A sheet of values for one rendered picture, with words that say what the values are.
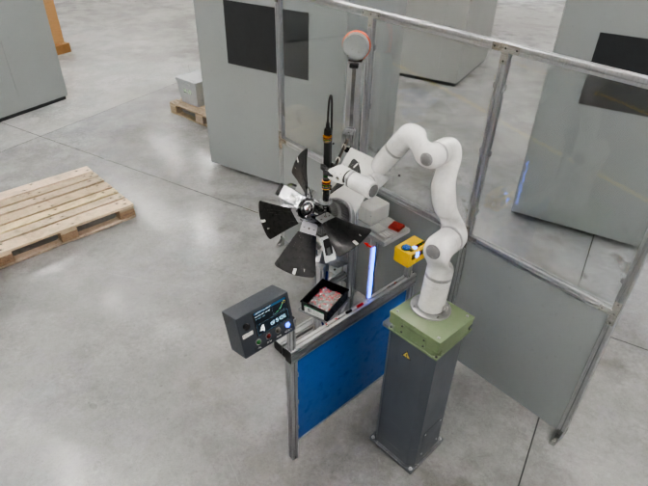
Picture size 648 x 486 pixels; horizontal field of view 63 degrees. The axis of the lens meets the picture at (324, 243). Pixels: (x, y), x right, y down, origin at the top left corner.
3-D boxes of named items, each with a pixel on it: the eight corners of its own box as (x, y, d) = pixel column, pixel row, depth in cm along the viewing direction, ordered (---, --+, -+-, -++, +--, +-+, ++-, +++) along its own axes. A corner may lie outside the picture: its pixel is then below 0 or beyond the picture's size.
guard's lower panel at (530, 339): (284, 236, 462) (282, 140, 409) (565, 430, 307) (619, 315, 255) (282, 238, 460) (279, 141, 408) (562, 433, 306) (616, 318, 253)
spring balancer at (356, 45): (342, 57, 304) (340, 60, 298) (343, 28, 295) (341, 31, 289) (370, 59, 301) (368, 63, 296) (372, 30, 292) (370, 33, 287)
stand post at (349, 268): (341, 330, 377) (349, 188, 311) (350, 337, 372) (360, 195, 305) (337, 333, 375) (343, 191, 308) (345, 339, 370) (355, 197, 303)
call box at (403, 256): (412, 250, 293) (414, 234, 287) (426, 258, 287) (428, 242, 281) (392, 261, 284) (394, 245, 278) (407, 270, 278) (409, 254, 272)
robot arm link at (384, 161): (406, 137, 235) (369, 177, 257) (382, 142, 225) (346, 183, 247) (417, 153, 233) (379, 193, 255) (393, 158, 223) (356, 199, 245)
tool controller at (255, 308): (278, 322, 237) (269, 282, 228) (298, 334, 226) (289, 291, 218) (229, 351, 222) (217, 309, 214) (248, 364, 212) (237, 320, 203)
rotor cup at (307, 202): (312, 201, 294) (299, 193, 284) (334, 202, 285) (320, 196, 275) (306, 225, 292) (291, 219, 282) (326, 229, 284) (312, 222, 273)
